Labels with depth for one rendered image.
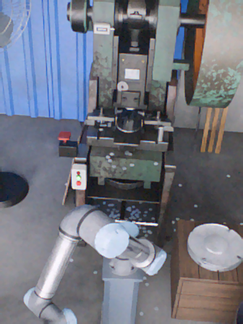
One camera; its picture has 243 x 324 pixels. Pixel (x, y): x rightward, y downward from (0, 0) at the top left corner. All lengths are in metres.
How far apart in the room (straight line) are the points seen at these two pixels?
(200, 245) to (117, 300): 0.51
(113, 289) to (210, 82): 1.04
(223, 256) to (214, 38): 1.06
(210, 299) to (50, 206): 1.27
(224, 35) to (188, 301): 1.31
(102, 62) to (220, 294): 1.29
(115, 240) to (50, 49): 2.36
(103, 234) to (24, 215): 1.56
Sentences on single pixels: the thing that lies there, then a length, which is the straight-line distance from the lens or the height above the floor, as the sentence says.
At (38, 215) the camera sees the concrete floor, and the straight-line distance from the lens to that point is 2.97.
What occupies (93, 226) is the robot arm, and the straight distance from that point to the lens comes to 1.49.
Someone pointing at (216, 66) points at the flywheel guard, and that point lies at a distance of 1.92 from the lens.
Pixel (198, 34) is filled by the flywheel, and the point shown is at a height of 1.17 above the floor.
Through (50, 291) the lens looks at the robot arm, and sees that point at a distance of 1.70.
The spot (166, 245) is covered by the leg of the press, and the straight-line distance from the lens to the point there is 2.76.
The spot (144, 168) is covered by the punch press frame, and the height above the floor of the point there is 0.58.
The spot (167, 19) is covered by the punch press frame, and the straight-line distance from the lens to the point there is 2.12.
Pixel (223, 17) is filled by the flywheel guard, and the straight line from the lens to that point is 1.87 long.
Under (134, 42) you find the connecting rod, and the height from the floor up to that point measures 1.21.
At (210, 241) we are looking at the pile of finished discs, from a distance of 2.33.
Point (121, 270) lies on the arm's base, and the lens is 2.02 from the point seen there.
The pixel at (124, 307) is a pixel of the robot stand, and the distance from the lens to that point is 2.23.
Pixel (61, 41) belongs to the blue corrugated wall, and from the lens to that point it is 3.58.
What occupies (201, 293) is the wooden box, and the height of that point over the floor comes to 0.24.
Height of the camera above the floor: 2.05
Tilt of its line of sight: 38 degrees down
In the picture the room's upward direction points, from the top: 3 degrees clockwise
